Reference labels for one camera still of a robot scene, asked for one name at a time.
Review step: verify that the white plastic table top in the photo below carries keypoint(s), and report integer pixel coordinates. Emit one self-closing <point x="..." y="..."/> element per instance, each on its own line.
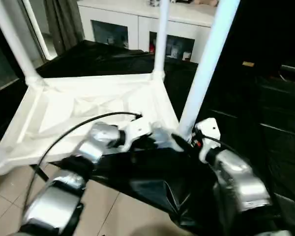
<point x="88" y="88"/>

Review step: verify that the black backdrop cloth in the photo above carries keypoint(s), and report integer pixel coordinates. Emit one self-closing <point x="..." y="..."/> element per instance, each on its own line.
<point x="273" y="29"/>

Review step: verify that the small dark picture frame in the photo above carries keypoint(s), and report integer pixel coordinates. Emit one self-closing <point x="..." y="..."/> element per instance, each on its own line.
<point x="184" y="1"/>

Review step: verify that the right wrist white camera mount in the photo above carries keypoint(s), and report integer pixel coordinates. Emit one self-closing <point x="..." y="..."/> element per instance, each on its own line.
<point x="209" y="127"/>

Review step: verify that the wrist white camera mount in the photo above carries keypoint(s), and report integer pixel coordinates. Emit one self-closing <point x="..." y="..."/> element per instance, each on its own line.
<point x="209" y="127"/>
<point x="137" y="130"/>

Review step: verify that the black shiny mat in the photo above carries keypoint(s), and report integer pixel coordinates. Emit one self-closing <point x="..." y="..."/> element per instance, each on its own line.
<point x="248" y="110"/>

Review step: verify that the white glass-door cabinet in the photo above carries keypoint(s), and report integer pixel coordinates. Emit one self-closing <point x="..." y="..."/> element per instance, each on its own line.
<point x="113" y="14"/>

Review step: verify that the beige plush toy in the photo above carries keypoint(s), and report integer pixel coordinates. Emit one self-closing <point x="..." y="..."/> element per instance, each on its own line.
<point x="206" y="2"/>

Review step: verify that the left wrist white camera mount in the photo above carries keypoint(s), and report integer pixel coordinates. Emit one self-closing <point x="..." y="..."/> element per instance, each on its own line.
<point x="137" y="130"/>

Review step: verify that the small pale label tag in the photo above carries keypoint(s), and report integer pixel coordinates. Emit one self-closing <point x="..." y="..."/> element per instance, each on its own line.
<point x="248" y="64"/>

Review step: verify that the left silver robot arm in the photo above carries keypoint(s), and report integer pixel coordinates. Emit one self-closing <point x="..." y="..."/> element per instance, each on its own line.
<point x="98" y="145"/>

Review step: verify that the small red packet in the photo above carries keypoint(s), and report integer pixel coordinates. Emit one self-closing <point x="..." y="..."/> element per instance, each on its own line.
<point x="151" y="48"/>

